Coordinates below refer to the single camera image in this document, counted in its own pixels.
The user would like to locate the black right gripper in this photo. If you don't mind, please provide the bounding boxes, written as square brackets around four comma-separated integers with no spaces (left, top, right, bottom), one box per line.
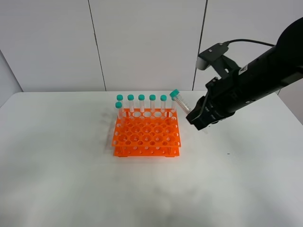
[186,70,246,130]

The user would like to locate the teal-capped test tube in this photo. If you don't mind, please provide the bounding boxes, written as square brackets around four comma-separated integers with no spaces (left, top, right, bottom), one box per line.
[170,89,191,114]
[115,101,124,120]

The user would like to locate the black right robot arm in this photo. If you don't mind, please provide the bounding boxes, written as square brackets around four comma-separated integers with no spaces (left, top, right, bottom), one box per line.
[186,18,303,130]

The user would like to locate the row test tube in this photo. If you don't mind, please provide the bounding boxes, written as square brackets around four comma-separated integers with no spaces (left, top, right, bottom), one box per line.
[138,94,145,113]
[127,94,134,113]
[116,94,124,104]
[149,94,156,113]
[160,95,167,113]
[171,99,176,113]

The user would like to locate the orange test tube rack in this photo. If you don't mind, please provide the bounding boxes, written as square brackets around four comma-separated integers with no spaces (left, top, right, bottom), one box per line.
[112,108,181,157]

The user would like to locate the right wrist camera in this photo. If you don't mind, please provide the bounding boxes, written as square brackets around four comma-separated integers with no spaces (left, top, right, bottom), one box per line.
[196,43,229,70]

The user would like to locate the right camera black cable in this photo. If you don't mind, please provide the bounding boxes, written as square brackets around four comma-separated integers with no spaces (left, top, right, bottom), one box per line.
[224,39,276,47]

